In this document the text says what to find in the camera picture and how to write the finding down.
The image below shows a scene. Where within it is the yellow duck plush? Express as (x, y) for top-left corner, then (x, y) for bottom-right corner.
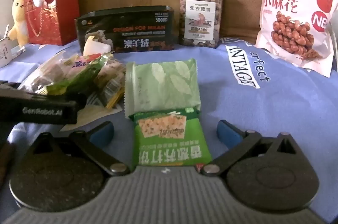
(7, 0), (30, 48)

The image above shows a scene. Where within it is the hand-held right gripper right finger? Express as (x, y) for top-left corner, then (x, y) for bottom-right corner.
(201, 120), (304, 176)

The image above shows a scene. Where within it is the small white box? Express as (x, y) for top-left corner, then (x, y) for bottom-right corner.
(0, 37), (13, 68)

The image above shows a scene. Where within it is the black rectangular box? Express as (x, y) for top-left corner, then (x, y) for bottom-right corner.
(75, 5), (175, 56)

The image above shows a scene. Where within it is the dark green cracker packet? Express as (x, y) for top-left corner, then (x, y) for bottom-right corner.
(133, 107), (213, 167)

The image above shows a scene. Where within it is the pile of mixed snack packets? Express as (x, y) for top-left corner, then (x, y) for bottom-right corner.
(20, 52), (127, 111)

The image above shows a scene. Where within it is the red gift box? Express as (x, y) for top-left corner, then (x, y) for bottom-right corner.
(25, 0), (80, 46)

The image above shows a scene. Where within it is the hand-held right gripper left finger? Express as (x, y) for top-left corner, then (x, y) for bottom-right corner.
(33, 121), (130, 177)

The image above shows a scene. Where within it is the pink twisted-snack bag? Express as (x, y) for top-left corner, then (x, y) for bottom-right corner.
(254, 0), (338, 78)

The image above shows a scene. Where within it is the clear nut jar gold lid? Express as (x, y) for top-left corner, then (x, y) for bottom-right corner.
(179, 0), (221, 49)

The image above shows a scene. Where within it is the light green leaf-print packet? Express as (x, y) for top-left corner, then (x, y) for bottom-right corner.
(125, 58), (202, 119)

